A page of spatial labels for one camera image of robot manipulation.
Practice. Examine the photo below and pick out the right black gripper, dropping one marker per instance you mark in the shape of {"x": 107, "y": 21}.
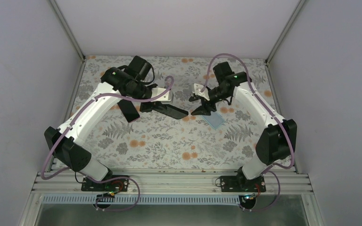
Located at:
{"x": 205, "y": 111}

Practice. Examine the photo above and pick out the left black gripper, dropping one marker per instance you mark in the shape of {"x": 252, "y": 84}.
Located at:
{"x": 156, "y": 105}

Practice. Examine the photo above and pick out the black smartphone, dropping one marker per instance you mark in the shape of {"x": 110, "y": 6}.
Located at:
{"x": 128, "y": 110}

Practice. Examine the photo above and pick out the light blue phone case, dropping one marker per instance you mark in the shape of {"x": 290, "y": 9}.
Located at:
{"x": 214, "y": 120}

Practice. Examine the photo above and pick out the black phone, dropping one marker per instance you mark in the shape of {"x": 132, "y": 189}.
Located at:
{"x": 171, "y": 111}

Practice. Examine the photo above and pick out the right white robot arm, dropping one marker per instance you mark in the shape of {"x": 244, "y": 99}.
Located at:
{"x": 278, "y": 138}

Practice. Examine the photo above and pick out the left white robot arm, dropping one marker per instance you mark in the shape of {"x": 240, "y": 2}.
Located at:
{"x": 65, "y": 142}

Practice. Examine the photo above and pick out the floral patterned table mat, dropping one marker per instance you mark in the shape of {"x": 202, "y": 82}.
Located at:
{"x": 155, "y": 141}

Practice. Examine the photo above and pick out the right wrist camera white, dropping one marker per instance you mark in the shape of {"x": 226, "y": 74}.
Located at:
{"x": 200, "y": 91}

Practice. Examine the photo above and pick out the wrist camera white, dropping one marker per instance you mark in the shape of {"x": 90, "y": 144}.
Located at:
{"x": 161, "y": 95}
{"x": 200, "y": 91}

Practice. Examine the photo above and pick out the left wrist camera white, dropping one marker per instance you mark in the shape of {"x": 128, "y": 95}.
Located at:
{"x": 161, "y": 95}

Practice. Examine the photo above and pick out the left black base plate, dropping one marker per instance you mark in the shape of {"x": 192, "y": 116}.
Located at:
{"x": 113, "y": 186}

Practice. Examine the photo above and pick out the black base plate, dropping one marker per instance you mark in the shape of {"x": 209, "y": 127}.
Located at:
{"x": 113, "y": 186}
{"x": 237, "y": 184}

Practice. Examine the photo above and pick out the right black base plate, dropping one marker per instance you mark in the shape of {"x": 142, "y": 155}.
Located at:
{"x": 237, "y": 184}

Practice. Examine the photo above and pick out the aluminium rail base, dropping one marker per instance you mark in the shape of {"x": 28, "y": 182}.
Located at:
{"x": 171, "y": 197}

